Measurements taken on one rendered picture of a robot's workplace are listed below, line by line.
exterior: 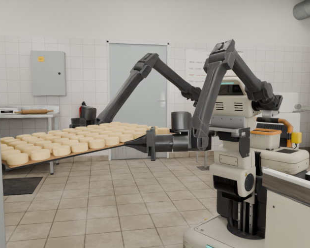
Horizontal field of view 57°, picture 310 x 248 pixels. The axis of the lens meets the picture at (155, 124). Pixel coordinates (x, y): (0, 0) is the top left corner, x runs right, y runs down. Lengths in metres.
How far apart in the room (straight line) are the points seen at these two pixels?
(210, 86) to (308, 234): 0.56
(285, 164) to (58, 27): 4.24
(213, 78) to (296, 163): 0.95
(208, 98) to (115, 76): 4.14
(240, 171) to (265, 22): 4.70
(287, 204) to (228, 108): 0.80
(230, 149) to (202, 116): 0.77
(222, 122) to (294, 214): 0.81
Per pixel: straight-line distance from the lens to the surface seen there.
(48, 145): 0.89
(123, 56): 5.15
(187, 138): 0.89
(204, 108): 1.01
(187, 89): 1.69
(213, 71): 1.12
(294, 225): 1.03
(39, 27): 5.25
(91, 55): 5.10
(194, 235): 1.98
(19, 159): 0.79
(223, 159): 1.75
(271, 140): 1.93
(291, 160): 1.84
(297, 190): 1.01
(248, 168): 1.71
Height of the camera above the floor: 1.16
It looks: 6 degrees down
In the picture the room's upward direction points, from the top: straight up
